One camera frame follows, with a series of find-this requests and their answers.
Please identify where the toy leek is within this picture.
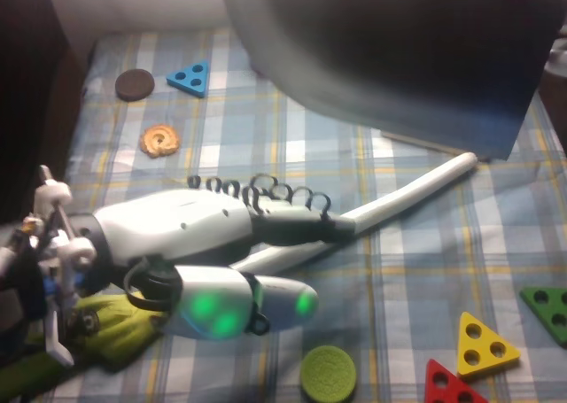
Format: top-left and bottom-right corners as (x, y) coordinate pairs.
(0, 151), (480, 398)

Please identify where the blue plaid cloth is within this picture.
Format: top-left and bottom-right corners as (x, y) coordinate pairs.
(43, 26), (567, 403)

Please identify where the blue triangle block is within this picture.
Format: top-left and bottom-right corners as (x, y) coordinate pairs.
(166, 59), (211, 99)

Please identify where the red triangle block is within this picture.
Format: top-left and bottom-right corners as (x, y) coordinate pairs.
(424, 358), (489, 403)

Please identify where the green sandwich cookie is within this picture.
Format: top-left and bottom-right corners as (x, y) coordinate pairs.
(299, 345), (358, 403)

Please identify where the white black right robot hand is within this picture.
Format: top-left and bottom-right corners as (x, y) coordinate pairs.
(545, 0), (567, 74)

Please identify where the black coiled cable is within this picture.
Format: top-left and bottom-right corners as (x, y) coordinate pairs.
(187, 174), (333, 221)

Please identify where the yellow triangle block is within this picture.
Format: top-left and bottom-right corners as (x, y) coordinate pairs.
(456, 310), (523, 378)

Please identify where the green triangle block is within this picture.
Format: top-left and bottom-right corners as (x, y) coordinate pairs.
(519, 285), (567, 349)

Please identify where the brown round cookie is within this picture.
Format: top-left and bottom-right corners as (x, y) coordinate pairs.
(114, 68), (156, 102)

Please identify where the swirled butter cookie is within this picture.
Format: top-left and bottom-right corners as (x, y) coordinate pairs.
(140, 124), (183, 159)

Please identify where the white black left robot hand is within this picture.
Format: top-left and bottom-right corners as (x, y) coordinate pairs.
(91, 185), (356, 342)

